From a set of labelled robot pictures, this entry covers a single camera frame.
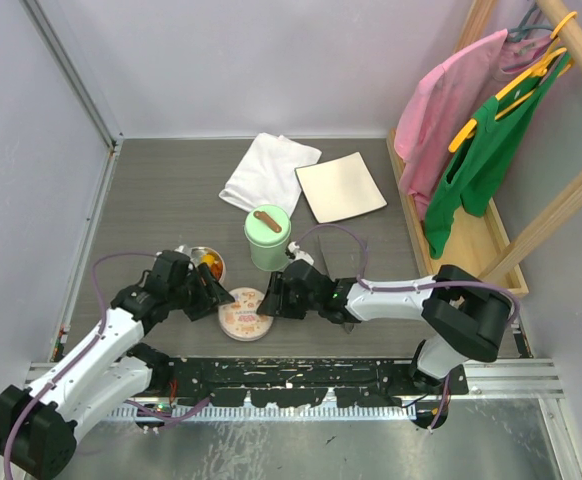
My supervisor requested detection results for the yellow hanger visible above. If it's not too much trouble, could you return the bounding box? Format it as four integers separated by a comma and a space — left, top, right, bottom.
448, 11, 578, 153

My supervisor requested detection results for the white folded cloth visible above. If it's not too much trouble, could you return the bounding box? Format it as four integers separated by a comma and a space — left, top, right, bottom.
219, 133, 322, 217

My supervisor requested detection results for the wooden clothes rack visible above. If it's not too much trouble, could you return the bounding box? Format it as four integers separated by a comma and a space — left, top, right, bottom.
400, 1, 582, 297

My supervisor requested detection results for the tall green canister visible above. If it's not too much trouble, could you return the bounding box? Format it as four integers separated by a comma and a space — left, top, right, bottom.
249, 237, 289, 272

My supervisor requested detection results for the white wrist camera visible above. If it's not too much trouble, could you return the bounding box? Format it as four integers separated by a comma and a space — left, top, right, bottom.
175, 244, 191, 256
285, 242, 314, 265

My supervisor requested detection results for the brown glazed food piece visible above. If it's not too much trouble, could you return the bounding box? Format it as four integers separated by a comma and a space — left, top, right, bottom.
210, 264, 223, 280

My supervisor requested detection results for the yellow corn cob piece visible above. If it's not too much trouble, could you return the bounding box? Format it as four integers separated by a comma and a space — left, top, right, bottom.
202, 253, 219, 267

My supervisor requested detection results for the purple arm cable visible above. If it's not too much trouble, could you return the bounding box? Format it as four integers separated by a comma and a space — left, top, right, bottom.
295, 223, 522, 432
3, 252, 212, 480

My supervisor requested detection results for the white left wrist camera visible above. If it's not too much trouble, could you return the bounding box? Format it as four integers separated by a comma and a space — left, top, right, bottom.
175, 244, 191, 256

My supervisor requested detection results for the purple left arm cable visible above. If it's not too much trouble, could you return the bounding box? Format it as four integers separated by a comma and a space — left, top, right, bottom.
3, 252, 212, 480

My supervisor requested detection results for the green canister lid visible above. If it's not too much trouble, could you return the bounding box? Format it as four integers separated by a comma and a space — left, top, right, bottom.
244, 205, 291, 248

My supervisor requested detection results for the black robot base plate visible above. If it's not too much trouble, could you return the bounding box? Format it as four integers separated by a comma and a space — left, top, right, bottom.
113, 355, 472, 409

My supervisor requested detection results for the grey hanger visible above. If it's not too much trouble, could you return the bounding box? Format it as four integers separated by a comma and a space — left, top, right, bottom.
500, 9, 557, 74

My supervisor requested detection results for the white square plate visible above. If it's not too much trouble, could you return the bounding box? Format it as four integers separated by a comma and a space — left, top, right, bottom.
295, 152, 387, 224

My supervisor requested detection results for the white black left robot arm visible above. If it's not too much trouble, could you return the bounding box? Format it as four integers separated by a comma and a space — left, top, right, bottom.
0, 250, 234, 479

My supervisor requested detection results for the aluminium rail frame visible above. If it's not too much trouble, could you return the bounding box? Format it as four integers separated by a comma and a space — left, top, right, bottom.
32, 357, 563, 433

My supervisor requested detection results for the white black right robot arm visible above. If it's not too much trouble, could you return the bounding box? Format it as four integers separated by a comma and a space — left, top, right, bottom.
257, 260, 519, 394

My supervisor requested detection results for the round silver tin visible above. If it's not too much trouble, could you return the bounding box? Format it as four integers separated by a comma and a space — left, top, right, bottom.
189, 246, 225, 283

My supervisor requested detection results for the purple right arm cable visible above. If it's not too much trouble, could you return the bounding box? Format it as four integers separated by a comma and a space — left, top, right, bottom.
295, 223, 522, 432

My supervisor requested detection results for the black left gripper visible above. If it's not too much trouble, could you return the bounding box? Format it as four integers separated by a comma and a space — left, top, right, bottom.
168, 263, 234, 321

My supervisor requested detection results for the round bakery tin lid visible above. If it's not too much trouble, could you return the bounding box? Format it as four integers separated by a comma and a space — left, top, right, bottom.
218, 287, 273, 342

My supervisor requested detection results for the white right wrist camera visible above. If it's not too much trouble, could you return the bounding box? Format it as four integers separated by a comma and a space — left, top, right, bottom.
285, 242, 314, 265

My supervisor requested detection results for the green shirt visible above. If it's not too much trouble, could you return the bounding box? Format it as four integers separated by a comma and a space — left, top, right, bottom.
424, 52, 572, 259

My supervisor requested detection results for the pink shirt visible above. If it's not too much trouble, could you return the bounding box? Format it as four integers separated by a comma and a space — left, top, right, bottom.
394, 30, 551, 219

